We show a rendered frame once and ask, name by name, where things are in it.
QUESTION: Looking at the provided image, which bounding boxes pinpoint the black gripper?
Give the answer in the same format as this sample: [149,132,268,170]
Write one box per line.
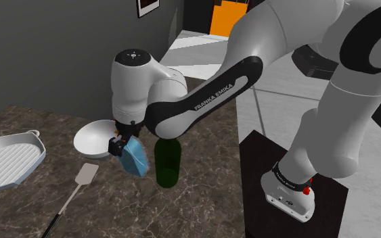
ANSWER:
[108,120,142,157]

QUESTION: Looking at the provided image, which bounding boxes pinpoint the blue translucent carton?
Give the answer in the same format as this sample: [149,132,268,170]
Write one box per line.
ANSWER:
[118,136,150,178]

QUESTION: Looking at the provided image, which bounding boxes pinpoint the white bowl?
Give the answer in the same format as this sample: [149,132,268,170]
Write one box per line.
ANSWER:
[73,119,119,160]

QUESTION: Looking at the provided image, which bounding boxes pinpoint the dark green bottle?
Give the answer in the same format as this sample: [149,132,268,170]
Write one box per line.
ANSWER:
[154,138,182,189]

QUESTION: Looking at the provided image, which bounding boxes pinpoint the white ridged grill pan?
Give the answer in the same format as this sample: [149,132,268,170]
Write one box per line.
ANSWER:
[0,129,47,195]

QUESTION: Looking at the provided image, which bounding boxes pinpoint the dark robot stand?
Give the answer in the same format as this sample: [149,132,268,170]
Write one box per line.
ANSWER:
[238,129,349,238]

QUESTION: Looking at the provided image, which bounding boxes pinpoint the orange door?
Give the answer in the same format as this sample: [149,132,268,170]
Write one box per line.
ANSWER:
[209,0,249,38]

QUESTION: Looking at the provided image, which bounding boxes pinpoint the black low furniture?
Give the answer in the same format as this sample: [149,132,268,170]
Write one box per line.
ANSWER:
[290,44,340,81]

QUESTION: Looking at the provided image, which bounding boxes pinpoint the grey spatula with black handle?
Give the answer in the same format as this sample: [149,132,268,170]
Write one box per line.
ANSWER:
[41,162,99,238]

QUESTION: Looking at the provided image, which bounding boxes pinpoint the framed wall picture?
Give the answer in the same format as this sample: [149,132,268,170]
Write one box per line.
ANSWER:
[135,0,160,19]

